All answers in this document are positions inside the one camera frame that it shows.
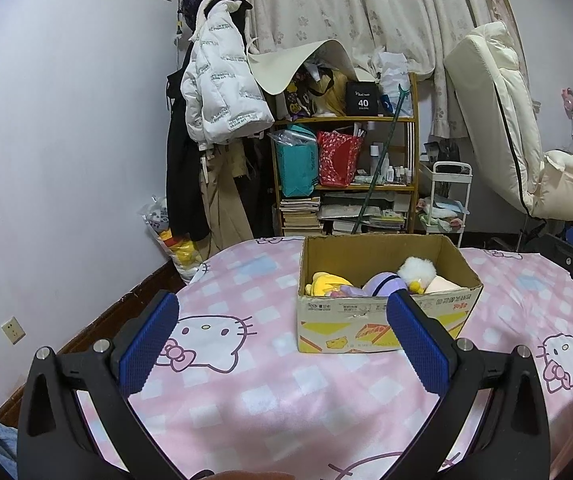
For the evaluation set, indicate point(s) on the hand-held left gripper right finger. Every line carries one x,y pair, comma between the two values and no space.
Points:
419,350

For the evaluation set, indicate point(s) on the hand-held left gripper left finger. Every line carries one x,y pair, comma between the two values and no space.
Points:
149,345

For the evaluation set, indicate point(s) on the brown cardboard box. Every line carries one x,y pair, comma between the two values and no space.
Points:
346,330

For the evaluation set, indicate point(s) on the pale purple plush toy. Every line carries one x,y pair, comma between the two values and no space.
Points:
384,282

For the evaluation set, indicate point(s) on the white fluffy plush toy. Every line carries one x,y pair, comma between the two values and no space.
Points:
416,270

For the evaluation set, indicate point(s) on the yellow plush toy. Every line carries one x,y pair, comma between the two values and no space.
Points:
324,282

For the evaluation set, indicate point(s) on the clear bag of toys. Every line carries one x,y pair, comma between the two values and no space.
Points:
171,240

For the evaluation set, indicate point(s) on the pink checked printed blanket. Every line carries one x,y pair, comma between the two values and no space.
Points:
266,385

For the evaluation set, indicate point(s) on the pink desk fan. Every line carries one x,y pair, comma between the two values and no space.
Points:
571,102

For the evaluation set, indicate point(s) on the white trolley cart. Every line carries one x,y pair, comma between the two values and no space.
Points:
451,165

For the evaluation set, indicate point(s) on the beige coat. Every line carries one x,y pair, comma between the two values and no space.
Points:
226,210

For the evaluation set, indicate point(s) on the cream padded chair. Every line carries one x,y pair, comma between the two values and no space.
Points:
491,110

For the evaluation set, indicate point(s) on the black coat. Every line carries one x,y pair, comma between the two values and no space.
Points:
184,175

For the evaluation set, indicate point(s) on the group of small bottles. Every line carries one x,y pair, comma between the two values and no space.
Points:
399,174

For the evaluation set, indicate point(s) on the stack of books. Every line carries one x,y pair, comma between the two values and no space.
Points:
299,215

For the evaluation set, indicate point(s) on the green pole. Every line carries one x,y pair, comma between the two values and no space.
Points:
381,160

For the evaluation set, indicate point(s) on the red patterned bag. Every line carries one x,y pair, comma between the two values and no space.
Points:
336,160

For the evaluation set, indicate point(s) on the teal bag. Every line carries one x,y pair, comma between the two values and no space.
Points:
296,165

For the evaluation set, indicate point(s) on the wooden shelf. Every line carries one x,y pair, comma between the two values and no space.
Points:
346,120

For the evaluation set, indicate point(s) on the black printed box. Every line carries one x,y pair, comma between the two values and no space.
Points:
361,102

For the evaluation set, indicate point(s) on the white plastic bag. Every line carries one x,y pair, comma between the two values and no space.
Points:
391,67

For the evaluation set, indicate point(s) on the dark patterned bag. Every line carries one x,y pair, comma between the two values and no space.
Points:
316,90

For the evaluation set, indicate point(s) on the white puffer jacket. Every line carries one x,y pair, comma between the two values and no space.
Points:
221,75

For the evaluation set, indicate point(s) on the cream foam sheet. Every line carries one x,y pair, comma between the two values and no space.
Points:
286,67

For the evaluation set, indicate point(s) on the cream patterned curtain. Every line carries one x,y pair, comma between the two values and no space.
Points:
341,5

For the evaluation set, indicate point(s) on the wooden bed frame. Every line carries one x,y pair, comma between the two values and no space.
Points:
116,305

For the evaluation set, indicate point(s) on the white wall socket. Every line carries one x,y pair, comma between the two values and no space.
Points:
13,330

